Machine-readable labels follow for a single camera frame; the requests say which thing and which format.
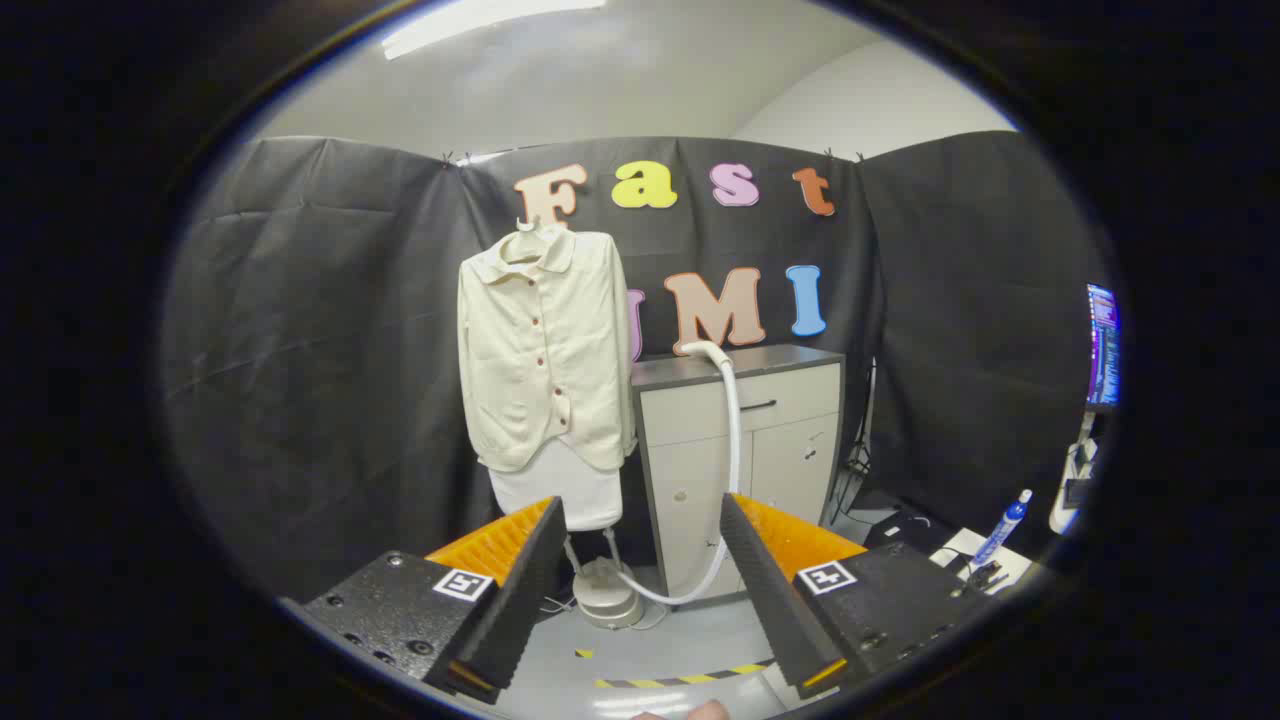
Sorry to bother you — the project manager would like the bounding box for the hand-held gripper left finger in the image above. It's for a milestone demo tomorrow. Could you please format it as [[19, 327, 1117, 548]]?
[[283, 495, 569, 706]]

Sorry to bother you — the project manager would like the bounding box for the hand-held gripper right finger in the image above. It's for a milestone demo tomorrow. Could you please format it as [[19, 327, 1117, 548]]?
[[720, 492, 991, 701]]

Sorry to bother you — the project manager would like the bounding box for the white garment steamer nozzle with hose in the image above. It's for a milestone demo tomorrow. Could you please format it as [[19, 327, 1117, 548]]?
[[615, 340, 746, 608]]

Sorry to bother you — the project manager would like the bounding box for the cream button-up shirt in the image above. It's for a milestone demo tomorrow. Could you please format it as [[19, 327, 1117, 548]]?
[[457, 228, 638, 473]]

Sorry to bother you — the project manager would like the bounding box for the grey steamer base with poles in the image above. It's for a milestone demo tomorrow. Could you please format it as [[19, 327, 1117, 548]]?
[[560, 528, 646, 631]]

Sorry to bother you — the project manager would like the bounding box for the yellow black floor tape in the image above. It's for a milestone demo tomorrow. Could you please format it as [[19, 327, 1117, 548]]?
[[595, 660, 771, 691]]

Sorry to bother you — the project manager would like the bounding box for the black box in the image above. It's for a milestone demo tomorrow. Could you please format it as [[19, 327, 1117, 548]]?
[[865, 505, 961, 556]]

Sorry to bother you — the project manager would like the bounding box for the white cabinet with grey top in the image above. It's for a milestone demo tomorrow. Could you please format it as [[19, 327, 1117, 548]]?
[[630, 345, 846, 601]]

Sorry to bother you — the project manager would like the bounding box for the black tripod stand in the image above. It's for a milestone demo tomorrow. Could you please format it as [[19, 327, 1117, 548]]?
[[830, 360, 879, 521]]

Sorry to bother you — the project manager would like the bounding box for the white paper sheet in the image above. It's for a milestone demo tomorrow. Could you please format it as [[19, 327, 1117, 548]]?
[[930, 527, 1033, 596]]

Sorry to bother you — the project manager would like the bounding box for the white stand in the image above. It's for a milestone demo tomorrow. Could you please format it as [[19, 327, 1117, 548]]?
[[1048, 410, 1101, 536]]

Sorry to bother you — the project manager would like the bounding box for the computer monitor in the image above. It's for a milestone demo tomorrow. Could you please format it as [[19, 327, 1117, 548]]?
[[1086, 283, 1121, 409]]

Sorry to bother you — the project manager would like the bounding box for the ceiling light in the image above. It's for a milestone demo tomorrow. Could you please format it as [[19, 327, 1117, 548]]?
[[380, 0, 606, 61]]

